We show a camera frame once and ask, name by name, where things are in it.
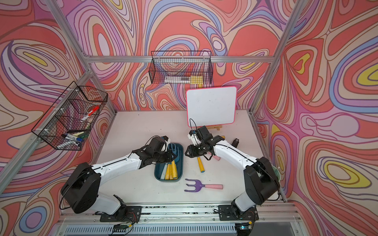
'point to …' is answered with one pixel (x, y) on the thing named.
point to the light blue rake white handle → (163, 174)
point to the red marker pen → (93, 111)
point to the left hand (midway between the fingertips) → (177, 157)
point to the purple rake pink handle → (199, 185)
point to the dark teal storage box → (159, 168)
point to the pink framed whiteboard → (210, 106)
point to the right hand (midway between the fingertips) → (190, 156)
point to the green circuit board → (120, 226)
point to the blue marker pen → (72, 137)
